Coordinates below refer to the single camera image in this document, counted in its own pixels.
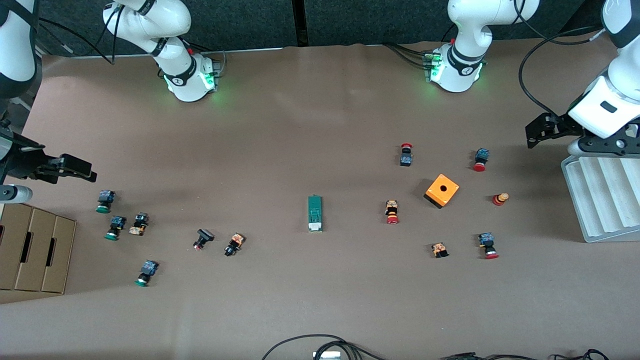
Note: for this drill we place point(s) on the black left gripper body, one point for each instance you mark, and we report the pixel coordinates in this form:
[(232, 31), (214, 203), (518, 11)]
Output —
[(565, 124)]

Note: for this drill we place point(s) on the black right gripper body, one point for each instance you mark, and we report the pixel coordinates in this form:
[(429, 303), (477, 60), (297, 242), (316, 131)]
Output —
[(21, 162)]

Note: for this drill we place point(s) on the green terminal block rail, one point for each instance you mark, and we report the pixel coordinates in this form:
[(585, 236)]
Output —
[(315, 212)]

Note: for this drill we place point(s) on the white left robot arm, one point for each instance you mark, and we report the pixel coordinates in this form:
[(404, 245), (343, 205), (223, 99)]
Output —
[(465, 30)]

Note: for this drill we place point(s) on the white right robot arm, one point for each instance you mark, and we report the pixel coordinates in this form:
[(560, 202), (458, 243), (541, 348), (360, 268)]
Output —
[(150, 20)]

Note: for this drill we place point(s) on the green pushbutton blue contact block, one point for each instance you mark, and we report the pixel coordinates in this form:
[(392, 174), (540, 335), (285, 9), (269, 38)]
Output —
[(148, 269), (105, 199), (116, 224)]

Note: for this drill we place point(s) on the red mushroom button blue block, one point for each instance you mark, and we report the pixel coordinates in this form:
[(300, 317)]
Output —
[(481, 155), (486, 241)]

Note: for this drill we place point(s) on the grey ribbed plastic tray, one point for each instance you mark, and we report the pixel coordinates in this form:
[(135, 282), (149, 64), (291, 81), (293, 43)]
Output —
[(600, 200)]

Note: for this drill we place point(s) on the red yellow button head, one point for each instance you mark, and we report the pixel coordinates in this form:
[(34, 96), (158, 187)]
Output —
[(499, 199)]

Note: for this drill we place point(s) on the brown cardboard divider box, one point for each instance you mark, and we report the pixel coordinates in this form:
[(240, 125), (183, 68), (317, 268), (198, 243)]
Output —
[(35, 250)]

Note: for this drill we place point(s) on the red pushbutton black contact block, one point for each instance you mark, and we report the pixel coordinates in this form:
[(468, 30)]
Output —
[(406, 160)]

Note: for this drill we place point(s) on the black square pushbutton red base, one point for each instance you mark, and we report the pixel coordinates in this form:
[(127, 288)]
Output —
[(205, 235)]

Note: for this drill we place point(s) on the small orange contact block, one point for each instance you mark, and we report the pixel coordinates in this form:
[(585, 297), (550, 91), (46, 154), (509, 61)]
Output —
[(439, 249)]

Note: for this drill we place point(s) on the red mushroom button orange block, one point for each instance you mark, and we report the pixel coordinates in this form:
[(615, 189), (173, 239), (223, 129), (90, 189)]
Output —
[(391, 207)]

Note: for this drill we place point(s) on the brown paper table cover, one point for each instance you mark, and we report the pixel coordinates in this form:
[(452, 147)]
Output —
[(320, 290)]

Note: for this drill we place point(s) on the small white device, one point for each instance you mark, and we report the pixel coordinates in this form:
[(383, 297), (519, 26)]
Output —
[(326, 355)]

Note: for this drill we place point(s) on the orange button enclosure box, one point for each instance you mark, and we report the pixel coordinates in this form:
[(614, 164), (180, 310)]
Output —
[(435, 192)]

